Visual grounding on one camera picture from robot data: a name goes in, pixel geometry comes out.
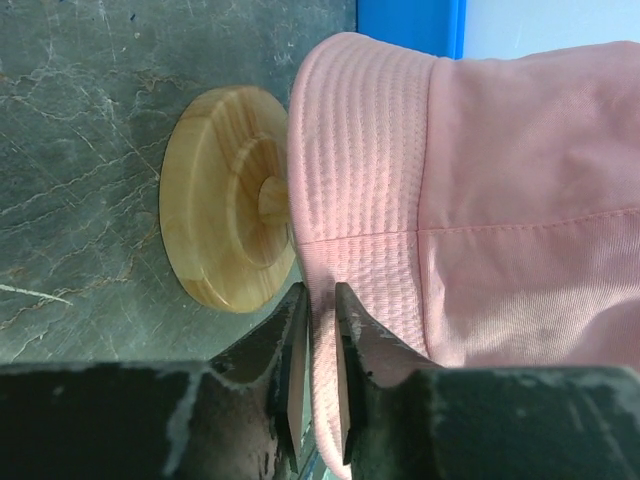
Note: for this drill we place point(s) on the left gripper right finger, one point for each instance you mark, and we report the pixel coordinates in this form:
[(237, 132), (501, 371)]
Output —
[(405, 417)]

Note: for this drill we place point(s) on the blue plastic bin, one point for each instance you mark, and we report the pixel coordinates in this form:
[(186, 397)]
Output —
[(435, 27)]

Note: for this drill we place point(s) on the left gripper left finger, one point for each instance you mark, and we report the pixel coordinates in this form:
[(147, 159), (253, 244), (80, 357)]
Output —
[(238, 415)]

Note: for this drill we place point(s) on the wooden hat stand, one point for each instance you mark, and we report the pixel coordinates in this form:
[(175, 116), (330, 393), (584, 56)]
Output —
[(223, 199)]

